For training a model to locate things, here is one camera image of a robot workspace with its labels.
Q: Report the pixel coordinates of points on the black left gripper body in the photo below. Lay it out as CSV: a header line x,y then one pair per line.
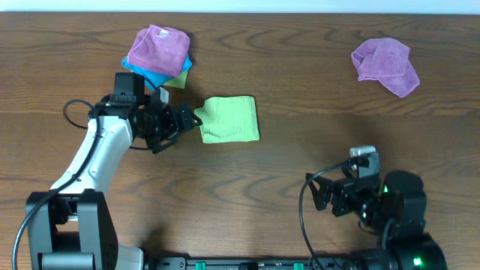
x,y
171,122

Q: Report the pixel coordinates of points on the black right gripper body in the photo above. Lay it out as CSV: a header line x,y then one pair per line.
x,y
348,200

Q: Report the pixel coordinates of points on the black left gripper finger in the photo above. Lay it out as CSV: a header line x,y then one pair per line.
x,y
165,144
188,119

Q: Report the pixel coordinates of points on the light green microfiber cloth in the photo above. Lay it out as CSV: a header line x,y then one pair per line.
x,y
228,120

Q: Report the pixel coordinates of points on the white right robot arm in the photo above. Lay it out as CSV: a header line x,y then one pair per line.
x,y
394,210

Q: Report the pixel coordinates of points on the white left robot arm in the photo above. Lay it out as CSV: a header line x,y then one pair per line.
x,y
70,226

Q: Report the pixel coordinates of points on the folded green cloth under stack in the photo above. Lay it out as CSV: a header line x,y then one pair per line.
x,y
178,82

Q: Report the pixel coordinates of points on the folded blue cloth in stack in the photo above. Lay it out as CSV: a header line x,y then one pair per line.
x,y
152,79

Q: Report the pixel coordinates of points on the folded purple cloth on stack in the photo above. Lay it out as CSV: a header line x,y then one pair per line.
x,y
161,50

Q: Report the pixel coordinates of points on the crumpled purple cloth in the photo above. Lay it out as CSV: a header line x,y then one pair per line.
x,y
386,60

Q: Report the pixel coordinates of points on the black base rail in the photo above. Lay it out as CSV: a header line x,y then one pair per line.
x,y
181,263

